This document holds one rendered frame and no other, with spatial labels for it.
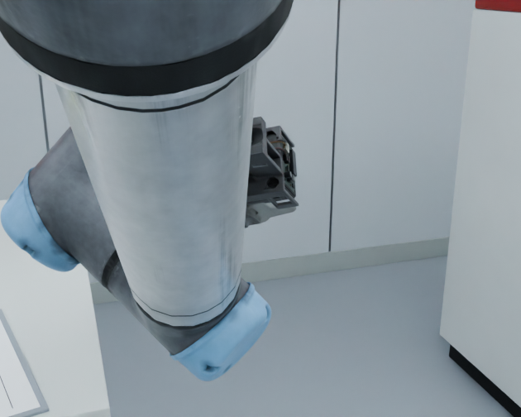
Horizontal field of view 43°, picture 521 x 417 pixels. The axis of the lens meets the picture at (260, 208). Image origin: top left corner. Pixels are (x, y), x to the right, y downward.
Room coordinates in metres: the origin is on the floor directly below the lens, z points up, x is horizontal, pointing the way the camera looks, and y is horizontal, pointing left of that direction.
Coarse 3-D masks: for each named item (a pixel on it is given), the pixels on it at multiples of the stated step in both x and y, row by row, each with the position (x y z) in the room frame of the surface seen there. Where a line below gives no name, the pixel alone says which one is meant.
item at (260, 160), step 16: (256, 128) 0.59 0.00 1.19; (272, 128) 0.65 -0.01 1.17; (256, 144) 0.58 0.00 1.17; (272, 144) 0.65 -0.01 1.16; (288, 144) 0.66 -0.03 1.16; (256, 160) 0.59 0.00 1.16; (272, 160) 0.60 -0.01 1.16; (288, 160) 0.64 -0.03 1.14; (256, 176) 0.62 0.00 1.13; (272, 176) 0.62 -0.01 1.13; (288, 176) 0.63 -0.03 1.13; (256, 192) 0.62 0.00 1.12; (272, 192) 0.61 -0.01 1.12; (288, 192) 0.64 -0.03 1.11
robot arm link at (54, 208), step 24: (72, 144) 0.48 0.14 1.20; (48, 168) 0.47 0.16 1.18; (72, 168) 0.47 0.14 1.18; (24, 192) 0.47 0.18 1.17; (48, 192) 0.46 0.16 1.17; (72, 192) 0.46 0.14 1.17; (0, 216) 0.47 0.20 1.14; (24, 216) 0.46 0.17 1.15; (48, 216) 0.46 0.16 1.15; (72, 216) 0.45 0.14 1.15; (96, 216) 0.45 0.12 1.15; (24, 240) 0.45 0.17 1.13; (48, 240) 0.45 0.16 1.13; (72, 240) 0.45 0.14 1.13; (96, 240) 0.44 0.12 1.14; (48, 264) 0.45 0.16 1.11; (72, 264) 0.47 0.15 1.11; (96, 264) 0.44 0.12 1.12
